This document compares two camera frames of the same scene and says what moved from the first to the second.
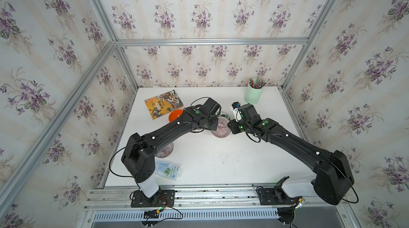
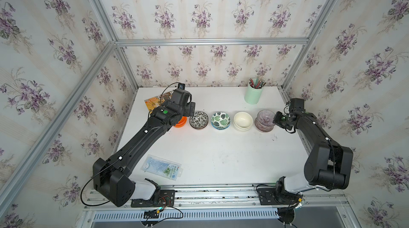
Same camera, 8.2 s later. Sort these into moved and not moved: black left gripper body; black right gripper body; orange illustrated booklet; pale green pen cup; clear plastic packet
Moved: black right gripper body; black left gripper body
Not moved: orange illustrated booklet; clear plastic packet; pale green pen cup
